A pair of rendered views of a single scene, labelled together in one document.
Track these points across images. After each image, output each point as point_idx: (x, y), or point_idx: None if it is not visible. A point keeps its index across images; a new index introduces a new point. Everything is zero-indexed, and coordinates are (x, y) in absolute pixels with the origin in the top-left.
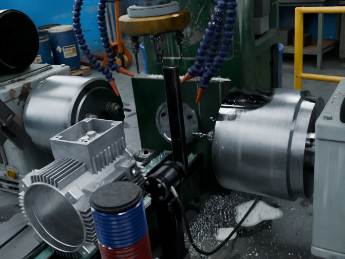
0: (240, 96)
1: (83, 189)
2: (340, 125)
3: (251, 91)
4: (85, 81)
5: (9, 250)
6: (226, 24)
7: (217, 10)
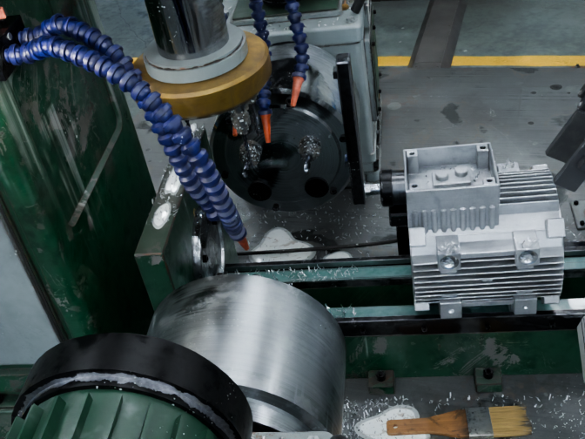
0: None
1: None
2: (361, 16)
3: (282, 72)
4: (242, 274)
5: None
6: (261, 1)
7: None
